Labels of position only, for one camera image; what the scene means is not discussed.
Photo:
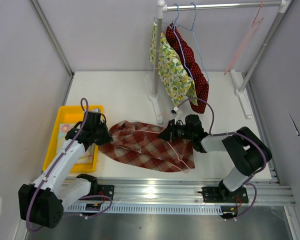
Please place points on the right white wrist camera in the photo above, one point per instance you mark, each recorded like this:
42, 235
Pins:
177, 113

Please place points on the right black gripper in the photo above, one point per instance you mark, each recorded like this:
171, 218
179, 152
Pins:
169, 132

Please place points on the floral folded cloth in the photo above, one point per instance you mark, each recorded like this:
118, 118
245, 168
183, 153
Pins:
64, 128

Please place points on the pink wire hanger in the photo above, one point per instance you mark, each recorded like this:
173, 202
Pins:
247, 38
171, 147

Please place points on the metal clothes rack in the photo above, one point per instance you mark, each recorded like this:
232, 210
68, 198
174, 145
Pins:
239, 82

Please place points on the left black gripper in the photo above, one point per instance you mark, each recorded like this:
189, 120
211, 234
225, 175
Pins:
107, 138

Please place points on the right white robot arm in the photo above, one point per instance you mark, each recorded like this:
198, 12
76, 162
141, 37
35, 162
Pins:
247, 152

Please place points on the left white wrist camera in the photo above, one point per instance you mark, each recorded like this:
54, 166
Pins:
96, 110

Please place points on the red polka dot garment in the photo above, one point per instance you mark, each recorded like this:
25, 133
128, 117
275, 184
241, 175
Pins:
201, 86

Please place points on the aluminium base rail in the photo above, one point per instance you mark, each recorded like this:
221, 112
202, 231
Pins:
186, 192

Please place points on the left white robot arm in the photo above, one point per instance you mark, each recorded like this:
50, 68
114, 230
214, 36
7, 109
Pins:
44, 201

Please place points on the yellow plastic tray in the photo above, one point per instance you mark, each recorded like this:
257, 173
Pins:
71, 115

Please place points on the perforated cable duct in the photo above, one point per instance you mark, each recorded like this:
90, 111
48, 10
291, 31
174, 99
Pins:
129, 208

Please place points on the blue wire hanger left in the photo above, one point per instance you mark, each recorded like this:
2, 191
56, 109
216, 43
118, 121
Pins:
173, 27

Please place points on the yellow lemon print garment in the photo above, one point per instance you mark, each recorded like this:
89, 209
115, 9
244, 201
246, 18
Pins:
178, 84

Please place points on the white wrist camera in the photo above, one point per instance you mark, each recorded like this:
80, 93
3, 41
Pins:
96, 110
177, 113

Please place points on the red plaid skirt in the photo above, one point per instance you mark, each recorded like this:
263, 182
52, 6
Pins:
146, 150

